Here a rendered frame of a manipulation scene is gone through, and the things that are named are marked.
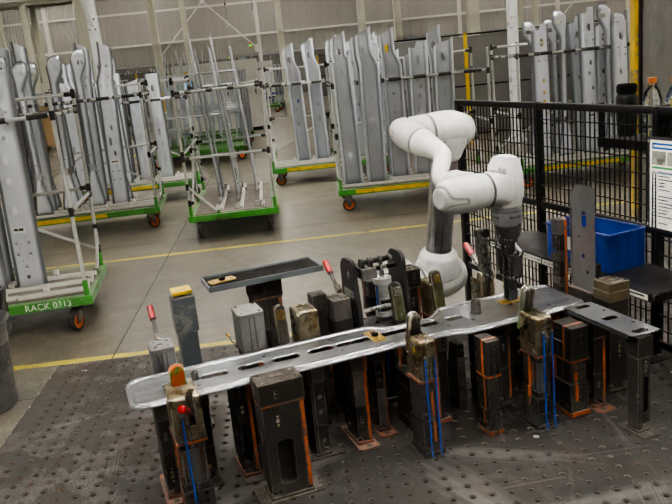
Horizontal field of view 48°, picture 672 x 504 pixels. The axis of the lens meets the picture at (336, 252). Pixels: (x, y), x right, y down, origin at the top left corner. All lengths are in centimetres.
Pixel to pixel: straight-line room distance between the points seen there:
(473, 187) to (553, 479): 81
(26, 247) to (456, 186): 458
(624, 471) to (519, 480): 27
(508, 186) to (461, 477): 83
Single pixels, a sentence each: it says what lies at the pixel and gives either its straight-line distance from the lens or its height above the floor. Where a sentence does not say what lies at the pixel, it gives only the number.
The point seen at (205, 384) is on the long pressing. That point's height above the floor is 100.
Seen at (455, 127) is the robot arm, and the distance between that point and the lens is 276.
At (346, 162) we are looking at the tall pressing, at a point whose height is 57.
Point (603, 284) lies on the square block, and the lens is 242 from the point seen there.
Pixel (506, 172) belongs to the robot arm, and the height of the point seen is 142.
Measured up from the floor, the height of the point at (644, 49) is 166.
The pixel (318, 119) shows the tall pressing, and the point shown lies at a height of 90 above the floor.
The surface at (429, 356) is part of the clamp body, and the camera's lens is 204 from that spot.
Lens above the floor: 180
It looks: 14 degrees down
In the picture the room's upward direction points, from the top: 6 degrees counter-clockwise
